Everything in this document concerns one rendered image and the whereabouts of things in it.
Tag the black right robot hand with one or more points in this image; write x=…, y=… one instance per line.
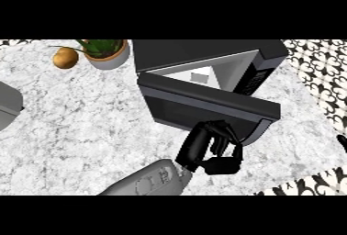
x=343, y=143

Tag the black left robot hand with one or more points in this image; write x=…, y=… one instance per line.
x=197, y=143

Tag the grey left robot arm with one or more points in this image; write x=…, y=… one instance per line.
x=149, y=182

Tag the dark grey microwave door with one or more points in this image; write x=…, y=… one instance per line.
x=189, y=104

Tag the dark grey microwave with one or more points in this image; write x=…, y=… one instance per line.
x=189, y=50

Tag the green plant in pot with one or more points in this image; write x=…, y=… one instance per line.
x=108, y=55

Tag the brown round potato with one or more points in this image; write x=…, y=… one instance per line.
x=65, y=58

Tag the grey appliance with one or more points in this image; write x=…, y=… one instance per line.
x=8, y=105

